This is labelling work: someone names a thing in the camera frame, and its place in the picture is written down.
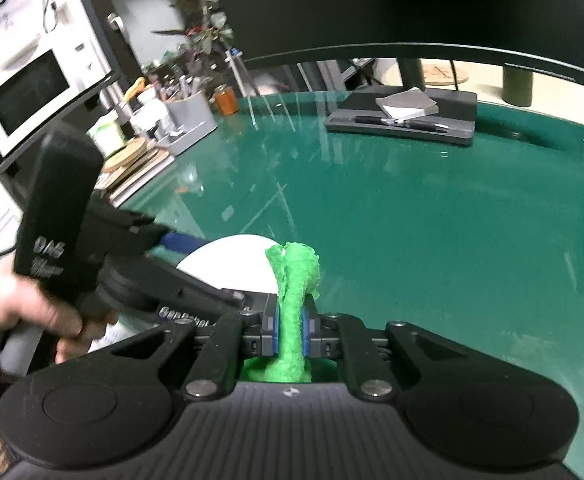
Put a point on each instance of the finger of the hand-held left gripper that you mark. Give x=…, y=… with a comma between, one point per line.
x=182, y=244
x=197, y=295

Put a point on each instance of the white round plate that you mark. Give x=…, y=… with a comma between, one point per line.
x=232, y=265

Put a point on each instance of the grey notepad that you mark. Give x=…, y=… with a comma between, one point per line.
x=409, y=100

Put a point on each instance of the orange jar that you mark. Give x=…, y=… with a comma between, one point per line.
x=227, y=102

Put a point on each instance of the grey desk organiser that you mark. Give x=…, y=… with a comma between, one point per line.
x=187, y=120

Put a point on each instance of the green cloth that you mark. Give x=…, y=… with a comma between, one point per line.
x=292, y=285

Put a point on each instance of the black pen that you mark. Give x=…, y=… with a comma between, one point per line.
x=371, y=120

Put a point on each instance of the olive green cylinder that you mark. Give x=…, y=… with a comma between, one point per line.
x=517, y=85

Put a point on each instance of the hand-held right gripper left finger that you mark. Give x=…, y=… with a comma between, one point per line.
x=271, y=332

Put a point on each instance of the black monitor stand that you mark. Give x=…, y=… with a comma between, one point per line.
x=451, y=105

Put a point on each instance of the wooden coaster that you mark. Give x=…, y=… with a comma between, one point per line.
x=441, y=77

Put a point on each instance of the black curved monitor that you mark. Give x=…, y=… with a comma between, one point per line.
x=371, y=0

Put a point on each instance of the white bottle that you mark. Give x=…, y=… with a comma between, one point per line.
x=147, y=112

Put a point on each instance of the stack of books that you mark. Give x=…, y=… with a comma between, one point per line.
x=142, y=172

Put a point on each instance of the green tissue pack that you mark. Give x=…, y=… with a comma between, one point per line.
x=107, y=135

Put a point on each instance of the round wooden board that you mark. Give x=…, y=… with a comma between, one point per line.
x=127, y=157

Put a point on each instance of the white microwave oven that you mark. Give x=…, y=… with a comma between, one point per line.
x=27, y=90

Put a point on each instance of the person's left hand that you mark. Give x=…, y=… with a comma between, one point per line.
x=52, y=312

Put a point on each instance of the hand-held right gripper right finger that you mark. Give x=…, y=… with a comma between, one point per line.
x=307, y=332

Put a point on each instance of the potted plant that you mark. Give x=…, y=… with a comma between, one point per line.
x=207, y=35

